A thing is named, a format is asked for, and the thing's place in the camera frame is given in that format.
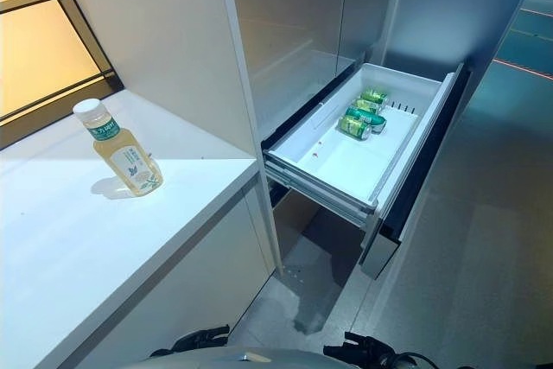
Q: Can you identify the yellow tea bottle white cap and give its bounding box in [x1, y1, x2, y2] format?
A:
[72, 99, 165, 200]

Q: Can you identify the white fridge drawer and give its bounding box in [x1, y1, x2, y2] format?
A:
[262, 61, 471, 280]

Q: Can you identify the stainless steel fridge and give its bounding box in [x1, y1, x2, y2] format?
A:
[224, 0, 543, 142]

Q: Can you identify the light green drink can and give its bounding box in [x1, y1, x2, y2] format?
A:
[351, 98, 384, 116]
[359, 87, 391, 105]
[336, 114, 373, 142]

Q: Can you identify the dark green drink can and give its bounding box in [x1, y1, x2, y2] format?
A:
[344, 105, 388, 133]

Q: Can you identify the tall white side panel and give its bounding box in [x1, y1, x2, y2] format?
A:
[50, 0, 285, 278]

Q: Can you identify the silver robot torso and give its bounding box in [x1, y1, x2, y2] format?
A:
[128, 344, 347, 369]

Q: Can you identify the white counter cabinet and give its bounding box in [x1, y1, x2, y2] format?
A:
[0, 90, 278, 369]

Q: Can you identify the black framed frosted window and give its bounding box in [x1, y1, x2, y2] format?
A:
[0, 0, 127, 150]

